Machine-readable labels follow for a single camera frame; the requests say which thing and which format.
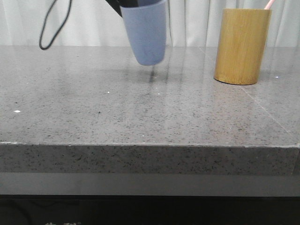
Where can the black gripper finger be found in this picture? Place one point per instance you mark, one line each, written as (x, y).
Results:
(117, 4)

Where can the pink chopstick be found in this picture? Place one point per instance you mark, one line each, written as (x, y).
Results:
(269, 4)

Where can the white curtain backdrop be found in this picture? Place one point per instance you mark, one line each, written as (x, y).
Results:
(95, 23)

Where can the blue plastic cup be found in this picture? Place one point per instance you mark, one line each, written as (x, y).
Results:
(146, 31)

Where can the dark cabinet under counter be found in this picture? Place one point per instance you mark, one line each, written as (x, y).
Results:
(148, 199)

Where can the bamboo wooden holder cup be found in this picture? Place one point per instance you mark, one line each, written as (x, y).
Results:
(241, 45)

